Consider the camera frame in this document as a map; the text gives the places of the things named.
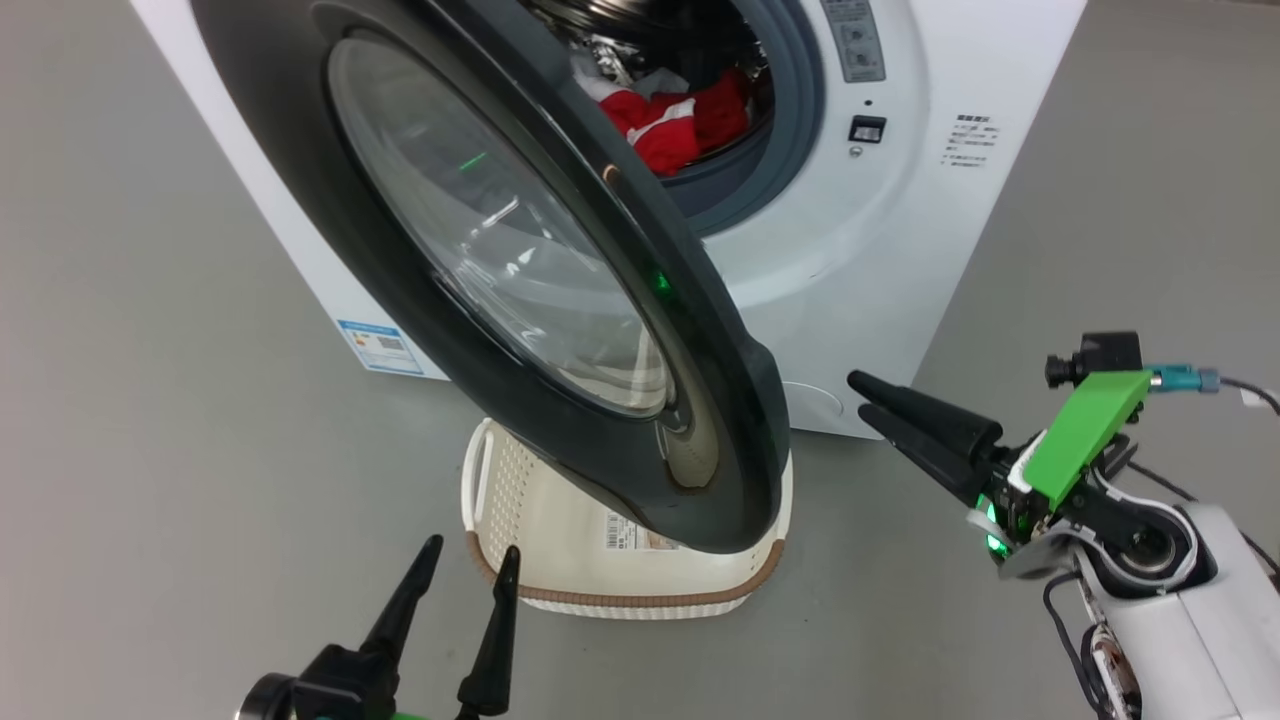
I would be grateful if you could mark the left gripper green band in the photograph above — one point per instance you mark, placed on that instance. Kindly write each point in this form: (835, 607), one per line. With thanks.
(345, 685)

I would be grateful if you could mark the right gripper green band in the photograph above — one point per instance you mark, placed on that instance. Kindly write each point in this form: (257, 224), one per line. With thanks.
(1085, 440)

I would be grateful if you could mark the dark round glass washer door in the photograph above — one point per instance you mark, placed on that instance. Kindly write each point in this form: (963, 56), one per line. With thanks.
(500, 250)

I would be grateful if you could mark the cream perforated basket brown rim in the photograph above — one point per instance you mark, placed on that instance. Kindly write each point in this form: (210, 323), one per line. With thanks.
(560, 540)

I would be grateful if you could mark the white front-load washing machine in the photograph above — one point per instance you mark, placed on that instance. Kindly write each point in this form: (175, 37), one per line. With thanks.
(880, 250)

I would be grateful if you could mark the printed barcode basket label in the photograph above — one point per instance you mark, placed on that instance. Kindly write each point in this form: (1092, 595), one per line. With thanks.
(635, 535)

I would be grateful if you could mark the black door latch socket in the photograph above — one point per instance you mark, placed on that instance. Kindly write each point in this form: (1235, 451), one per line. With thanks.
(867, 130)

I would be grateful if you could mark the grey rubber door gasket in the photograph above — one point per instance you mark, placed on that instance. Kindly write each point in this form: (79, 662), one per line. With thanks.
(790, 130)

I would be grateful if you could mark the round white filter cover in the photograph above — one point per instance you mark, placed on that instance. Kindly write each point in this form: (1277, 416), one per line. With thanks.
(815, 408)

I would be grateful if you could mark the blue energy label sticker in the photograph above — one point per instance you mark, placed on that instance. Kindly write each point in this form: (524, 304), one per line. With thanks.
(382, 348)

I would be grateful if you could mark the black printed text sticker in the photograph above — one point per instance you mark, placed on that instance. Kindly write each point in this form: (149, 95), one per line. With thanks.
(970, 140)

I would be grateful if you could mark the grey warning label plate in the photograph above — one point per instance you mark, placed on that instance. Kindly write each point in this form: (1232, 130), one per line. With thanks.
(855, 40)

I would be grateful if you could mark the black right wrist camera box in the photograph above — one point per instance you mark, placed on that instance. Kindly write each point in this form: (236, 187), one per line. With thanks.
(1105, 355)

